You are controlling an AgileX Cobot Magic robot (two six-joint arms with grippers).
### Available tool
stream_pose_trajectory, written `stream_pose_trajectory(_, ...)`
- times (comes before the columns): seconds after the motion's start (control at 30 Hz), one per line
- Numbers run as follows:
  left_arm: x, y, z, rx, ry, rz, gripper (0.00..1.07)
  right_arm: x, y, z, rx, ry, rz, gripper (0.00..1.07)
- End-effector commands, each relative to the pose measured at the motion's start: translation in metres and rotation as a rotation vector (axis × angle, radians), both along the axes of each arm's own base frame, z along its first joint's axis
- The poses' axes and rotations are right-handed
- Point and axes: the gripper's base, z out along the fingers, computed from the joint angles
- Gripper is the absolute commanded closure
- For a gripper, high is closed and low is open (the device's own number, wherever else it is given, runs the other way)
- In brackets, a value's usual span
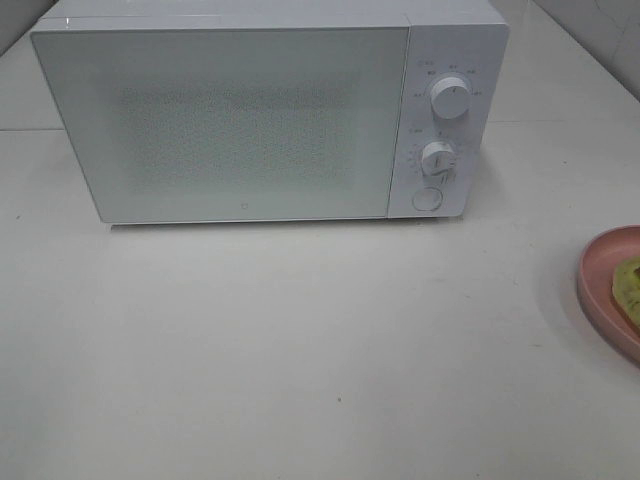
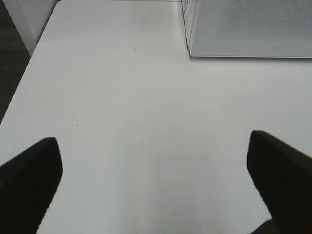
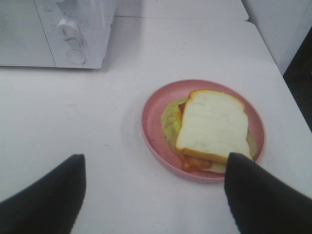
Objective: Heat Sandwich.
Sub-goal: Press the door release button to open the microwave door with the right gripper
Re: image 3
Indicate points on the white microwave door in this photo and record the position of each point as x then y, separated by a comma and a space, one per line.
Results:
22, 38

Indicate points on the white lower microwave knob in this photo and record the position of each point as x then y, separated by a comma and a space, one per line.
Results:
71, 33

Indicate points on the pink round plate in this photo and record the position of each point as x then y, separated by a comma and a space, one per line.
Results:
153, 134

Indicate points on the white microwave oven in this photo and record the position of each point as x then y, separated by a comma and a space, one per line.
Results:
55, 33

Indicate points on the sandwich with white bread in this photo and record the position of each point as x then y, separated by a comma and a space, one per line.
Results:
205, 127

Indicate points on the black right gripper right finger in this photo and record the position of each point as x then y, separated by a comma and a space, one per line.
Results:
261, 203

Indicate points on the white round door button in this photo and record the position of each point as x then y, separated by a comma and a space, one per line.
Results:
76, 56

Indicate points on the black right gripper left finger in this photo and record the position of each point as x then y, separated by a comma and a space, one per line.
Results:
50, 205

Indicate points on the dark cabinet at right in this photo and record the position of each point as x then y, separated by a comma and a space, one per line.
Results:
298, 78

